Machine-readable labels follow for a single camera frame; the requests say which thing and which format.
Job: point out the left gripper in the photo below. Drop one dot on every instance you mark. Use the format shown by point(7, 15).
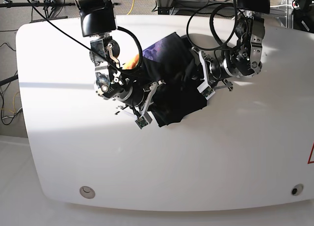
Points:
point(208, 74)

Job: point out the black T-shirt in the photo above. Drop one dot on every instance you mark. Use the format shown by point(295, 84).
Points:
point(170, 60)

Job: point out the table grommet cap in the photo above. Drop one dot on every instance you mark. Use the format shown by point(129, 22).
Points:
point(87, 192)
point(297, 189)

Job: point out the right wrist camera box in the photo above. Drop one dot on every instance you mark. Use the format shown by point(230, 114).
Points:
point(143, 121)

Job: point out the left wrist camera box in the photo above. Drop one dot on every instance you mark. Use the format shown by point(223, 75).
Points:
point(206, 90)

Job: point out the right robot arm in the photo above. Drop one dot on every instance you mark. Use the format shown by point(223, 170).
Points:
point(97, 18)

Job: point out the aluminium frame base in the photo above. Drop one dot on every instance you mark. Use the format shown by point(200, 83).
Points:
point(280, 10)

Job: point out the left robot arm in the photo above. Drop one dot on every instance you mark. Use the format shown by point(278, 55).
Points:
point(240, 54)

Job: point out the left table grommet cap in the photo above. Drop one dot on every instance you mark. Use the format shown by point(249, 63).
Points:
point(87, 192)

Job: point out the red triangle warning sticker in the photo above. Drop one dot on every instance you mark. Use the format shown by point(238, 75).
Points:
point(311, 156)

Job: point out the right table grommet cap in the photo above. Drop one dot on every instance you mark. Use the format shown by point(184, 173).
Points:
point(297, 189)

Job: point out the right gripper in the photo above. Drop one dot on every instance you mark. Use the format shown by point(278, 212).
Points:
point(136, 98)

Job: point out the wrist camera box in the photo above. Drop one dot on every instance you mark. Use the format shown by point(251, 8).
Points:
point(206, 90)
point(143, 121)

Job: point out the black tripod stand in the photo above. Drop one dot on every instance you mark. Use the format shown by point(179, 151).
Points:
point(51, 8)

